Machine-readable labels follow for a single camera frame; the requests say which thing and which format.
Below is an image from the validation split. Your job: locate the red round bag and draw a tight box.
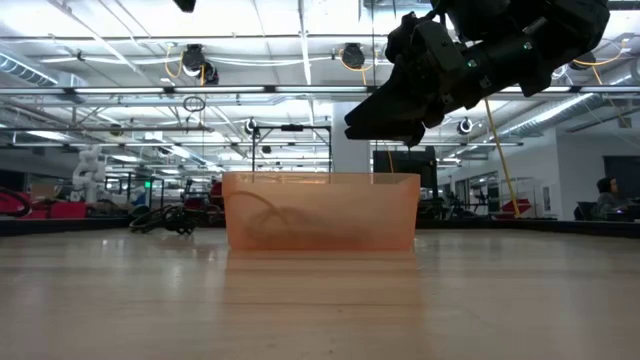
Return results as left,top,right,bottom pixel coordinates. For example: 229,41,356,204
0,187,32,219

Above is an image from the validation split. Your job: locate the yellow hanging cable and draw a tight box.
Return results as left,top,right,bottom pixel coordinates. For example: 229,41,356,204
483,97,522,217

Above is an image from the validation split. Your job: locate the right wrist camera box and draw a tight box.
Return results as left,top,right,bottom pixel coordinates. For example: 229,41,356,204
418,20,469,75

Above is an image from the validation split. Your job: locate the red white sign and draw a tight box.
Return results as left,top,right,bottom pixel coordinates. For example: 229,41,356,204
499,198,534,216

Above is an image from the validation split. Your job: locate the black USB-C cable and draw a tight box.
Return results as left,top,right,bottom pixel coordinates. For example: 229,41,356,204
128,203,199,236
234,189,371,249

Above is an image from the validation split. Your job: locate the person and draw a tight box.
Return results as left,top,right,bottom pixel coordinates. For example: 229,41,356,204
594,175,626,221

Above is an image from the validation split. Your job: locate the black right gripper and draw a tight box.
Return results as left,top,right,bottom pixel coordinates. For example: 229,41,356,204
344,13,494,148

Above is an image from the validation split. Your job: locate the silver ventilation duct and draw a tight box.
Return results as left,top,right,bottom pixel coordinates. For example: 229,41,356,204
492,69,640,140

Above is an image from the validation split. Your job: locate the long LED light bar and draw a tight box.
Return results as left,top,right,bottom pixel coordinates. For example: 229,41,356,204
0,85,640,96

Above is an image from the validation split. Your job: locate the black gantry frame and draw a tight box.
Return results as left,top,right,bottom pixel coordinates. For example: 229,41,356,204
251,123,333,174

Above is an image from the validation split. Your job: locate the orange translucent plastic bin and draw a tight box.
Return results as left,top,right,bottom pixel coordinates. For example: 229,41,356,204
221,171,422,253

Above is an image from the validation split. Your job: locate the black aluminium table frame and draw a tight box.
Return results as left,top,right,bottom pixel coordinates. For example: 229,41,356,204
0,215,640,239

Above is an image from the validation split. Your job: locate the dark wall screen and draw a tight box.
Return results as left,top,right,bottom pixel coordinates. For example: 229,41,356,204
602,155,640,201

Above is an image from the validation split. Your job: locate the red box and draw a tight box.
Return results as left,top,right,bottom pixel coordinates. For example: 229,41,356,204
30,200,89,220

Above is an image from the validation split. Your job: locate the white square pillar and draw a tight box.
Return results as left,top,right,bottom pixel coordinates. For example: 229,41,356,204
332,102,372,174

